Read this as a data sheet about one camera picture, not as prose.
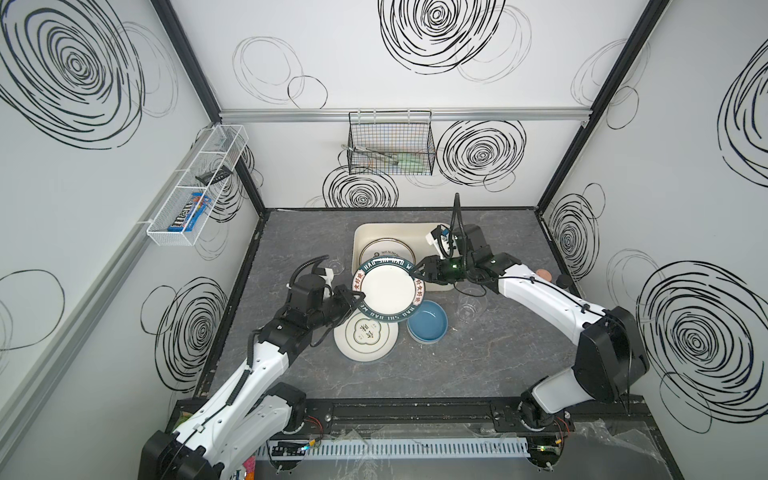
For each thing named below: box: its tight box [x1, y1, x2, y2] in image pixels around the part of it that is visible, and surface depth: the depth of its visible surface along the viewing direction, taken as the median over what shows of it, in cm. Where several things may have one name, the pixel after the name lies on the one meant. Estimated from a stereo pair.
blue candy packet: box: [167, 192, 212, 232], surface depth 71 cm
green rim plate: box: [352, 256, 426, 323], surface depth 80 cm
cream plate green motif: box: [333, 308, 399, 362], surface depth 87 cm
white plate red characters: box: [359, 237, 416, 264], surface depth 108 cm
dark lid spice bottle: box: [556, 274, 573, 289], surface depth 91 cm
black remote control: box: [195, 165, 233, 186], surface depth 80 cm
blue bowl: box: [406, 300, 449, 344], surface depth 84 cm
